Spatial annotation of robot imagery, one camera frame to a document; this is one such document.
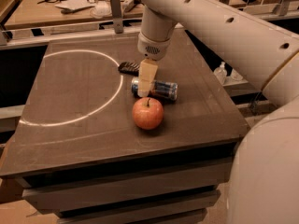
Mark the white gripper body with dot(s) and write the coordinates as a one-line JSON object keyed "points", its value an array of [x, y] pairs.
{"points": [[151, 48]]}

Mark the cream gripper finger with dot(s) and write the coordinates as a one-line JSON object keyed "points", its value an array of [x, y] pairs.
{"points": [[147, 72]]}

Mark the blue silver redbull can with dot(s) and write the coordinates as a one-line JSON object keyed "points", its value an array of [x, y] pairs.
{"points": [[158, 89]]}

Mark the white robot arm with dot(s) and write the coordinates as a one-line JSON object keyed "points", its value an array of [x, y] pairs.
{"points": [[264, 181]]}

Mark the black snack bar wrapper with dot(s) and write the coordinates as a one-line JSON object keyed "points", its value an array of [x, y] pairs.
{"points": [[129, 68]]}

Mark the red apple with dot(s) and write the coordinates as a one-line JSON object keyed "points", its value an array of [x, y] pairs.
{"points": [[147, 113]]}

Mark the grey power strip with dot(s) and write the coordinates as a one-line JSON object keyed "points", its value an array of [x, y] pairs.
{"points": [[128, 5]]}

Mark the clear sanitizer bottle left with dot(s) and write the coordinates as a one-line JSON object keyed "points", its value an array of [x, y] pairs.
{"points": [[221, 73]]}

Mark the clear sanitizer bottle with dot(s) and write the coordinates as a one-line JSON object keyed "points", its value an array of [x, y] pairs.
{"points": [[236, 76], [221, 73]]}

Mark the white papers on desk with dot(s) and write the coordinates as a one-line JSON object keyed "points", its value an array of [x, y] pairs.
{"points": [[75, 4]]}

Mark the clear sanitizer bottle right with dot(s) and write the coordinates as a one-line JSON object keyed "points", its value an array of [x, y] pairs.
{"points": [[236, 76]]}

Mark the wooden drawer cabinet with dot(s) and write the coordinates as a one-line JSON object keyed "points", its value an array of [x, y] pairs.
{"points": [[92, 183]]}

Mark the metal rail frame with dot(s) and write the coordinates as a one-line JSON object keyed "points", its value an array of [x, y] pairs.
{"points": [[93, 27]]}

